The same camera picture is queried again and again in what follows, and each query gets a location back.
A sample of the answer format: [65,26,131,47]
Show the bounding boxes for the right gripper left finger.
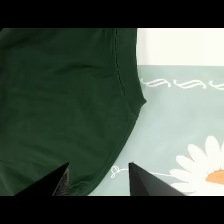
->
[13,162,71,197]

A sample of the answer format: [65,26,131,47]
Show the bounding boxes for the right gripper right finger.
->
[128,161,188,197]

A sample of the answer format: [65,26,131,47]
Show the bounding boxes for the dark green T-shirt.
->
[0,28,148,197]

